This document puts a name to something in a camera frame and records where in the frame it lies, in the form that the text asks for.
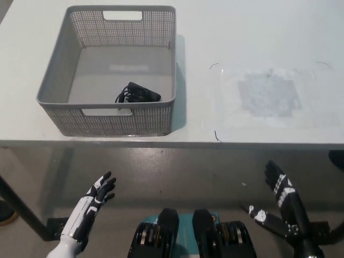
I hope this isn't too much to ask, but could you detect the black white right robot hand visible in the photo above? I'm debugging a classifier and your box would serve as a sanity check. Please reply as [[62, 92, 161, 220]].
[[240, 160, 310, 240]]

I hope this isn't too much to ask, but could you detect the black shoe with tan sole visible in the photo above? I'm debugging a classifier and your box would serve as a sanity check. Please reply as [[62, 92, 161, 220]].
[[0, 201, 17, 225]]

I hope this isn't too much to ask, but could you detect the grey perforated plastic basket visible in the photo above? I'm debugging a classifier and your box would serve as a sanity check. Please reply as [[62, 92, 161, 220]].
[[37, 5, 177, 137]]

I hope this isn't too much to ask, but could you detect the black webcam with cable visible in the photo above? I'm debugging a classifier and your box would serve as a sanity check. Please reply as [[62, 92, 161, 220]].
[[114, 82, 162, 104]]

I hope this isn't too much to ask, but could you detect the black teal robot body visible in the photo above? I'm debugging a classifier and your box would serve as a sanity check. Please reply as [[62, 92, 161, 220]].
[[128, 207, 256, 258]]

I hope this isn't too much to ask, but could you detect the black metal table leg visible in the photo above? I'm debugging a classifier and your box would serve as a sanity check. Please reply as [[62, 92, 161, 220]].
[[330, 221, 344, 238], [0, 174, 57, 241]]

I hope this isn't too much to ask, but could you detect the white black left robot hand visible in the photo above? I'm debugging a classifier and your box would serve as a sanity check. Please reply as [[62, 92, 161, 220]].
[[60, 171, 117, 244]]

